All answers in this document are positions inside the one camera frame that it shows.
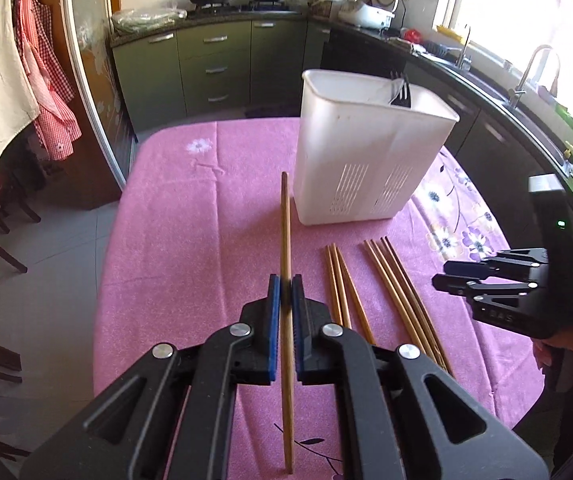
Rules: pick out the bag-lined container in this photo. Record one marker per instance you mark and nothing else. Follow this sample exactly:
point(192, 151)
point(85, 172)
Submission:
point(327, 2)

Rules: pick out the small steel faucet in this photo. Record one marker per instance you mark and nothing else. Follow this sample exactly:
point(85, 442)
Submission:
point(462, 52)

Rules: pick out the gas stove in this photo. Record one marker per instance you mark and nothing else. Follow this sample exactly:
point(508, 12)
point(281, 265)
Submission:
point(241, 8)

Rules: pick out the clear plastic bag bundle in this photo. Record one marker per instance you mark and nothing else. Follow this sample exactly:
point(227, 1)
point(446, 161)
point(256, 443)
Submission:
point(146, 19)

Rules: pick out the white plastic utensil holder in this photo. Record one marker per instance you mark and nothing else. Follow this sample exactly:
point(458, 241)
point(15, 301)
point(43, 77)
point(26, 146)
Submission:
point(356, 150)

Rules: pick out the red item on counter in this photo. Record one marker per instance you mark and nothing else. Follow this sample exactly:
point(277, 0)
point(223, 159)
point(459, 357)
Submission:
point(412, 35)

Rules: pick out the pink floral tablecloth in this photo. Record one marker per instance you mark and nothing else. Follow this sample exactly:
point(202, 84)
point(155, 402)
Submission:
point(191, 260)

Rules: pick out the red checked apron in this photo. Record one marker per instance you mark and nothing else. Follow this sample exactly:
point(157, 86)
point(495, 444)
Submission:
point(46, 85)

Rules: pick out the white rice cooker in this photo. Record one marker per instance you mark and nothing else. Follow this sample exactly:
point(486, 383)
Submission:
point(366, 12)

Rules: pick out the metal fork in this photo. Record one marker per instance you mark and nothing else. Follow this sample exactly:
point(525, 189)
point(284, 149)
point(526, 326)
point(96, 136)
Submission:
point(401, 91)

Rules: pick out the steel kitchen sink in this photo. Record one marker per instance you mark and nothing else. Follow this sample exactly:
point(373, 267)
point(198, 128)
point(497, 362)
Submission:
point(491, 92)

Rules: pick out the kitchen window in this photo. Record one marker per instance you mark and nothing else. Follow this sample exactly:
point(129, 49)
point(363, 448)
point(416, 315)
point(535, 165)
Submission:
point(526, 0)

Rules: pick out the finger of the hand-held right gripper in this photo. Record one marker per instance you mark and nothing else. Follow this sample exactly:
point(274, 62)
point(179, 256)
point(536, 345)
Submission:
point(486, 291)
point(496, 264)

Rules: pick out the glass sliding door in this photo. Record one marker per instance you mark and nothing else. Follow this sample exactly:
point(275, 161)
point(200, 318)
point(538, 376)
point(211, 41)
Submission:
point(91, 60)

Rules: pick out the grey lower kitchen cabinets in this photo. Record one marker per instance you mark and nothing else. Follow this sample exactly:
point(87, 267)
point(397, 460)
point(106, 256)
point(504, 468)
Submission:
point(501, 160)

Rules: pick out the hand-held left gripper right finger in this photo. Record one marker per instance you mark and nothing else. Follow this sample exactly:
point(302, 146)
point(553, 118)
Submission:
point(356, 360)

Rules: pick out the tall curved steel faucet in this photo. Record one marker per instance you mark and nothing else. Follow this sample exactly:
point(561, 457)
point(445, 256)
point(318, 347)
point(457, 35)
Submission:
point(521, 75)

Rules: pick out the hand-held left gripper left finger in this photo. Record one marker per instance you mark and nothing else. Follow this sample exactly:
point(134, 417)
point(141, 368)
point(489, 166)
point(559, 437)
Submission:
point(216, 360)

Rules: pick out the green lower kitchen cabinets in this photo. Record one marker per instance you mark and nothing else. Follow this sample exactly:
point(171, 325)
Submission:
point(216, 70)

